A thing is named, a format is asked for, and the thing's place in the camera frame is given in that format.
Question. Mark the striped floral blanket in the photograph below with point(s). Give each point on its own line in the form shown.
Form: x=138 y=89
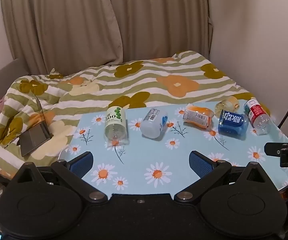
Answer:
x=159 y=85

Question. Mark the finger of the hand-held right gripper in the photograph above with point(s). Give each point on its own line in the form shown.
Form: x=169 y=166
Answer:
x=275 y=148

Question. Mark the yellow clear bottle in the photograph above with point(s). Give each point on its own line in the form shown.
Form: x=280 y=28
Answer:
x=227 y=105

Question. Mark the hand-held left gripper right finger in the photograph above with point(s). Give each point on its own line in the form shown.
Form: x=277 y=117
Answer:
x=201 y=164

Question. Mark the pink cloth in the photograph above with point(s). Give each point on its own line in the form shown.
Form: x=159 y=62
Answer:
x=0 y=104

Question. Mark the grey laptop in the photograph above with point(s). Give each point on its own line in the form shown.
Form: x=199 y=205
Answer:
x=34 y=137

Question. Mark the green label clear bottle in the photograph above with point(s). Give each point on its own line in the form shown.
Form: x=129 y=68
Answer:
x=115 y=126

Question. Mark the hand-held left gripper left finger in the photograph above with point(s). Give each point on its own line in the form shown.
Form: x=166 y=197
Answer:
x=80 y=164

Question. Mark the beige curtain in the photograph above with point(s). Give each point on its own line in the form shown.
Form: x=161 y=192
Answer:
x=59 y=22
x=159 y=17

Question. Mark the light blue daisy tablecloth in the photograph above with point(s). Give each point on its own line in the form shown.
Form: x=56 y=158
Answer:
x=144 y=152

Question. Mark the orange label bottle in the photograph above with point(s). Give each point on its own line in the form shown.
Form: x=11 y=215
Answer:
x=197 y=116

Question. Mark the white bottle blue label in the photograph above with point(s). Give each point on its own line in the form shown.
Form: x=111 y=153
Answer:
x=155 y=125

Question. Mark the red label clear bottle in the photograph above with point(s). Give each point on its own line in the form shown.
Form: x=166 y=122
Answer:
x=257 y=118

